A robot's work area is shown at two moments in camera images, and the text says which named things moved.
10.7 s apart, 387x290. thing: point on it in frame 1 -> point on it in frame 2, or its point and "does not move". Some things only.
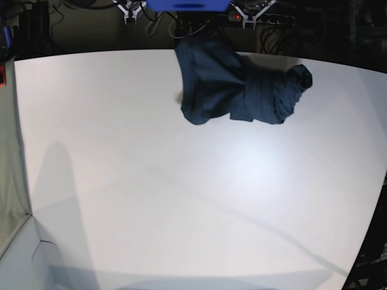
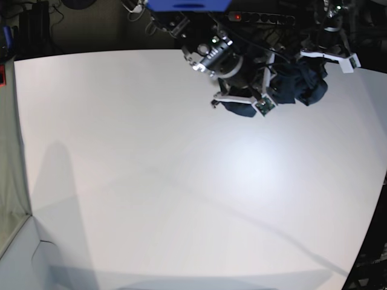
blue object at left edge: (7, 31) does not move
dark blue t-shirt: (217, 86) -> (302, 80)
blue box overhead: (189, 5) does not move
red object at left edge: (2, 71) does not move
